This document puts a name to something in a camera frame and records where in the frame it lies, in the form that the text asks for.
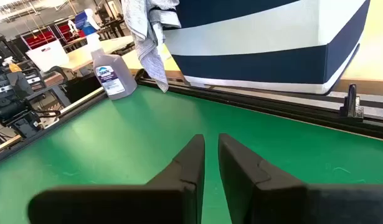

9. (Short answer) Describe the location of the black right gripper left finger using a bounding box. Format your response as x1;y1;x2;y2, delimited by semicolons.
27;133;206;224

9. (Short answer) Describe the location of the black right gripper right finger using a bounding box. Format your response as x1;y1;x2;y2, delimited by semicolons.
218;133;383;224

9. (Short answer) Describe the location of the grey heathered t-shirt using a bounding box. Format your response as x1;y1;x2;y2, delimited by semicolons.
121;0;182;93

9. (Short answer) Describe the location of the navy white striped laundry bin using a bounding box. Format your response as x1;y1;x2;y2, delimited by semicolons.
163;0;372;95

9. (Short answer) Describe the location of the white plastic bin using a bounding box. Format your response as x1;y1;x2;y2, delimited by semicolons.
25;39;70;73

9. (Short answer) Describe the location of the red storage bin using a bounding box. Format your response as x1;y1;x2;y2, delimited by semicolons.
21;29;57;50
55;23;86;43

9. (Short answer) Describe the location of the clear spray bottle blue trigger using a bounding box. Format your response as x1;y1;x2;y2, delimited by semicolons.
74;8;138;101

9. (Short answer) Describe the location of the small orange spray bottle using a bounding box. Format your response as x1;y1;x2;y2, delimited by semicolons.
2;56;22;73

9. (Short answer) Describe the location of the black aluminium table frame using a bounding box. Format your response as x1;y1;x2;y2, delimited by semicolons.
0;70;383;166

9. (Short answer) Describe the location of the black frame clamp bracket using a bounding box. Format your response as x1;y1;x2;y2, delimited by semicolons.
339;83;365;121

